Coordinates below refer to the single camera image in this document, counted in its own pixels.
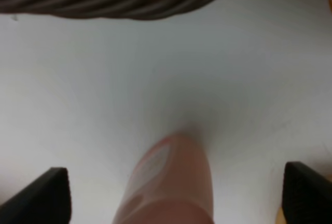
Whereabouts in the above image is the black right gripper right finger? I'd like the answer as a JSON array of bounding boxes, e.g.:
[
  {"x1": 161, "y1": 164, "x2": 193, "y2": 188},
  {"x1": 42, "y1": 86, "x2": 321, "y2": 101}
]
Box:
[{"x1": 281, "y1": 162, "x2": 331, "y2": 224}]

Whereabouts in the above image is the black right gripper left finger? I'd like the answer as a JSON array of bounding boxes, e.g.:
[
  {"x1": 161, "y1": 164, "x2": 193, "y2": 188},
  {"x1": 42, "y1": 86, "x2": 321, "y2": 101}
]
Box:
[{"x1": 1, "y1": 167, "x2": 72, "y2": 224}]

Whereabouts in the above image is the pink bottle white cap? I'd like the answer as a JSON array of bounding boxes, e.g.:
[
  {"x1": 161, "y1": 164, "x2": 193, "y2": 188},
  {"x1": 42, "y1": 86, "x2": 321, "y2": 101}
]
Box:
[{"x1": 113, "y1": 134, "x2": 214, "y2": 223}]

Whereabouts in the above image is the light orange wicker basket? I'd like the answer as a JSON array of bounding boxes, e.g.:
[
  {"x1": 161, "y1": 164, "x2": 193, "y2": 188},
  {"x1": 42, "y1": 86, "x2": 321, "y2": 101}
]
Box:
[{"x1": 275, "y1": 207, "x2": 287, "y2": 224}]

